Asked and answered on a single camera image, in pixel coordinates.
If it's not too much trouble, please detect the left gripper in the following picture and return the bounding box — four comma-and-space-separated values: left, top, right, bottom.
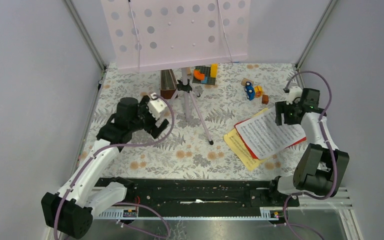
129, 95, 169, 139

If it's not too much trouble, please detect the white sheet music page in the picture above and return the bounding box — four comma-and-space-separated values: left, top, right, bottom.
235, 106, 308, 161

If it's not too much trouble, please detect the pink music stand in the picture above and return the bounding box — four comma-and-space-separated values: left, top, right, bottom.
99, 0, 252, 147

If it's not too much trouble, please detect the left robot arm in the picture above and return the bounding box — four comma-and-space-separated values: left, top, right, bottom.
41, 93, 174, 240

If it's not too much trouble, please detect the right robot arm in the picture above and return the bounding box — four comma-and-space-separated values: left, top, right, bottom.
266, 86, 350, 206

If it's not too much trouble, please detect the small brown block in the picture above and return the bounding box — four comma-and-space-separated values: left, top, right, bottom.
261, 94, 269, 105

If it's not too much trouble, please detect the blue toy car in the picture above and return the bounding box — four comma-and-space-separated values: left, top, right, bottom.
244, 85, 255, 101

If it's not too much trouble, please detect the wooden block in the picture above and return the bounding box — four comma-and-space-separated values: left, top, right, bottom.
241, 78, 254, 87

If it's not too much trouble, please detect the brown metronome box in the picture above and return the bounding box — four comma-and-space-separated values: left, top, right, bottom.
160, 69, 178, 100

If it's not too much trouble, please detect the yellow sheet music page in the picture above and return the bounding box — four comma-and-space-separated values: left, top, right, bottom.
223, 107, 270, 172

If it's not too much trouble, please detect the floral table mat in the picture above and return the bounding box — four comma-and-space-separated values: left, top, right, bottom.
102, 63, 307, 180

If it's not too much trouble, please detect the blue toy brick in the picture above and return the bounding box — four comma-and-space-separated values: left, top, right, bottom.
200, 77, 208, 84

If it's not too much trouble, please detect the orange curved brick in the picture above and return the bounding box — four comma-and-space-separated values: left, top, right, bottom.
193, 68, 206, 82

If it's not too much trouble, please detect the yellow toy brick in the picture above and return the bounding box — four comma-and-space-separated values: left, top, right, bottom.
210, 63, 218, 79

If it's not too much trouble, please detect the dark grey brick baseplate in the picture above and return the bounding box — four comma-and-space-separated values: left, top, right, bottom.
192, 65, 216, 86

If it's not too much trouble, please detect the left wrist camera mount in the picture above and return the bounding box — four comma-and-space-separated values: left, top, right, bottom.
147, 92, 168, 120

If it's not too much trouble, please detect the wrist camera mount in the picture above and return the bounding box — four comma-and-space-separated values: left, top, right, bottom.
284, 86, 303, 105
147, 92, 168, 120

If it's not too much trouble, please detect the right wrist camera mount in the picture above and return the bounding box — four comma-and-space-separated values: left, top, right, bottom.
284, 86, 303, 105

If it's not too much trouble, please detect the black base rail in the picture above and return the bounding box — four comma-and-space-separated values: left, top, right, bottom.
94, 177, 288, 219

